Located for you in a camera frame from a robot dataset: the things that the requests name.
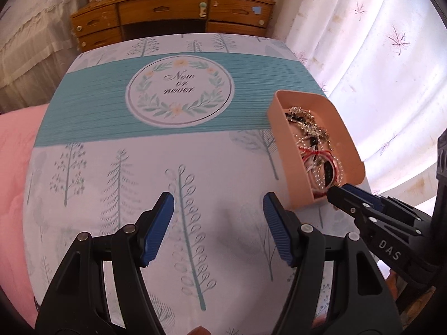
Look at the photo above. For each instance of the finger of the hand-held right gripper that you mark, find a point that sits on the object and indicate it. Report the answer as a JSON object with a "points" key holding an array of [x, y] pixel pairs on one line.
{"points": [[363, 197], [345, 202]]}

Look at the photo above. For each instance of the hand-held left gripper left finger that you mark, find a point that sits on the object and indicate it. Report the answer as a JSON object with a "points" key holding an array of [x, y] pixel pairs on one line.
{"points": [[157, 230]]}

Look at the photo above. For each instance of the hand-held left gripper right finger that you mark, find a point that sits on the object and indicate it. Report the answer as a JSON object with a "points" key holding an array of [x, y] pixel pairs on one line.
{"points": [[277, 230]]}

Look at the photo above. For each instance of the pink plastic tray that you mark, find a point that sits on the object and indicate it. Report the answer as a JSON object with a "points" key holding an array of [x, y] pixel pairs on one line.
{"points": [[283, 136]]}

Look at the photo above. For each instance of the person's left hand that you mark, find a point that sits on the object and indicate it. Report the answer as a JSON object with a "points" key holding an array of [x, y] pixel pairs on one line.
{"points": [[199, 331]]}

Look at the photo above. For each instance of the brown wooden chair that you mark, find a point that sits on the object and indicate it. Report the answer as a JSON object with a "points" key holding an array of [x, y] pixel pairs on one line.
{"points": [[393, 286]]}

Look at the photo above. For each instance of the white leaf print curtain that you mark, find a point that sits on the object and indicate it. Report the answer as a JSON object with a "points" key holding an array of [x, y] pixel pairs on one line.
{"points": [[384, 76]]}

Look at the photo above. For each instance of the tree print tablecloth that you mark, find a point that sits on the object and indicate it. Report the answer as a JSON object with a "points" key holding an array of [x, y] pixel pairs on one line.
{"points": [[104, 111]]}

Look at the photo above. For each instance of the pink quilted blanket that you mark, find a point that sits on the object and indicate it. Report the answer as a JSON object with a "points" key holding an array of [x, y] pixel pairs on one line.
{"points": [[14, 181]]}

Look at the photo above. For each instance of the wooden dresser with drawers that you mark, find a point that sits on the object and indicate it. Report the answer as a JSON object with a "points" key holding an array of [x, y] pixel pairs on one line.
{"points": [[157, 10]]}

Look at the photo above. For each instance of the cream lace cloth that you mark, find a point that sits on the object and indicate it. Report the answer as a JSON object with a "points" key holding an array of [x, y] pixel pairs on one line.
{"points": [[35, 42]]}

